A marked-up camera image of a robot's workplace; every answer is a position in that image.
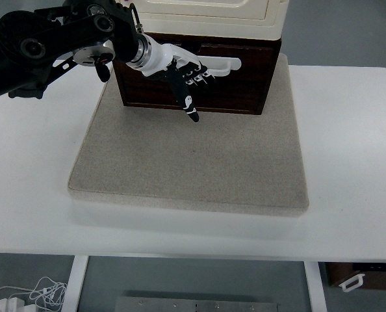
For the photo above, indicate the grey metal plate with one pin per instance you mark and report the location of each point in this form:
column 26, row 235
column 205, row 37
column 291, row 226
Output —
column 196, row 305

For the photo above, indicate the white charger adapter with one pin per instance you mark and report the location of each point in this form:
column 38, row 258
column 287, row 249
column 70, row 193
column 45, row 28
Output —
column 9, row 305

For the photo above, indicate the white table leg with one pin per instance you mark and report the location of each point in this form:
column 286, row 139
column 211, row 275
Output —
column 74, row 286
column 314, row 289

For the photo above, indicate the dark brown cabinet frame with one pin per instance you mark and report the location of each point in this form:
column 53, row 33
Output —
column 277, row 48

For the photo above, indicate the brown wooden box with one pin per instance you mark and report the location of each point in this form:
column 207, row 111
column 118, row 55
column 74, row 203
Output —
column 342, row 273

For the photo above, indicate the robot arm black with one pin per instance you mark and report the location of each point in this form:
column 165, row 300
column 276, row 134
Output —
column 50, row 42

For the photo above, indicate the grey mat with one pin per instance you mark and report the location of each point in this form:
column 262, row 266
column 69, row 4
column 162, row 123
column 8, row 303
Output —
column 186, row 162

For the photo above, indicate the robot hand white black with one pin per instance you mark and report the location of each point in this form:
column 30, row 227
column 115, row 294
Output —
column 163, row 58

